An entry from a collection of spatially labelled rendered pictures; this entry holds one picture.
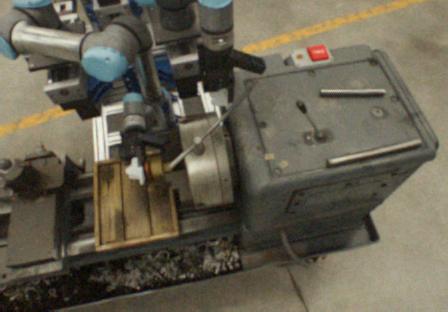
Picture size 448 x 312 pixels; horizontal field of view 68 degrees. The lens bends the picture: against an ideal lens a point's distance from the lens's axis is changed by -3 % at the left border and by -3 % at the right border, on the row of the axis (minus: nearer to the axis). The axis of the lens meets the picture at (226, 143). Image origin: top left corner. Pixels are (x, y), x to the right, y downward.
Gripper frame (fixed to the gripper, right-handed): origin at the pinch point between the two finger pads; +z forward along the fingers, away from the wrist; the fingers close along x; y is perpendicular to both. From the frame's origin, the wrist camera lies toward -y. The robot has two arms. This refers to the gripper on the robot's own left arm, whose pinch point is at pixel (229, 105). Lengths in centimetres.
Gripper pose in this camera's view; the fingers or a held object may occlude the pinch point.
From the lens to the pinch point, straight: 94.7
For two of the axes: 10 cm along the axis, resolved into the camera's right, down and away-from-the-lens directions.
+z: 0.4, 6.6, 7.5
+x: 1.9, 7.4, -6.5
